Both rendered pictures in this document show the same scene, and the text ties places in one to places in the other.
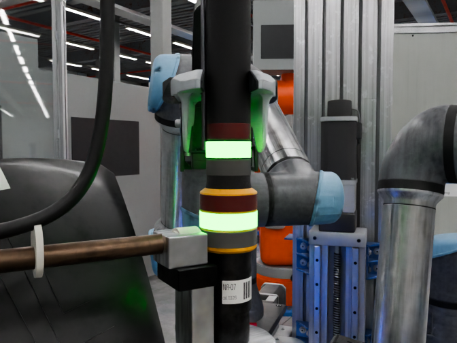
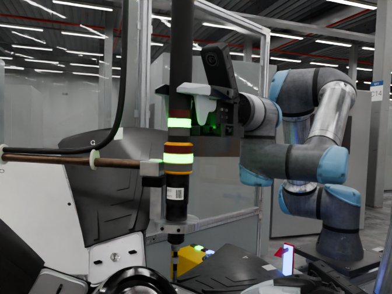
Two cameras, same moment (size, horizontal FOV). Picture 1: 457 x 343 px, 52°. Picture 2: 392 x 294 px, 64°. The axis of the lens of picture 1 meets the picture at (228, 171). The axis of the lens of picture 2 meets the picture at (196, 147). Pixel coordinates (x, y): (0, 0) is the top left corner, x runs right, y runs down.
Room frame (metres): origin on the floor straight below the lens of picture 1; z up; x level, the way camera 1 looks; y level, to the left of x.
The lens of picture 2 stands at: (0.01, -0.32, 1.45)
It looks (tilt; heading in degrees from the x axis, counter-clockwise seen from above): 3 degrees down; 41
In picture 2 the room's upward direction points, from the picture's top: 2 degrees clockwise
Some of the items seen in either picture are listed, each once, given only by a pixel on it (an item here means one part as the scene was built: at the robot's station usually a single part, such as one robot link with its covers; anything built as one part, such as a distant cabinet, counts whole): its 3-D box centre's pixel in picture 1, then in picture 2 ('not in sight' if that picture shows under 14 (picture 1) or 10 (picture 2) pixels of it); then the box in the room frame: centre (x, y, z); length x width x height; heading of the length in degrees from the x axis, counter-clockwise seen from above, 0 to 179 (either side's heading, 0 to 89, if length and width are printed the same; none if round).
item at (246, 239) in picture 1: (228, 235); (178, 165); (0.35, 0.00, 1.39); 0.04 x 0.04 x 0.01
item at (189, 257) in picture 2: not in sight; (199, 270); (0.73, 0.26, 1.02); 0.16 x 0.10 x 0.11; 85
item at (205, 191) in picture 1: (228, 218); (178, 157); (0.35, 0.00, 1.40); 0.04 x 0.04 x 0.05
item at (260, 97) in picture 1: (258, 114); (200, 105); (0.37, -0.02, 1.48); 0.09 x 0.03 x 0.06; 14
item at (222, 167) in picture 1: (228, 167); (179, 131); (0.35, 0.00, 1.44); 0.03 x 0.03 x 0.01
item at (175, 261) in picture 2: not in sight; (175, 264); (0.35, 0.00, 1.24); 0.01 x 0.01 x 0.05
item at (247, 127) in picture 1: (228, 131); (179, 114); (0.35, 0.00, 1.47); 0.03 x 0.03 x 0.01
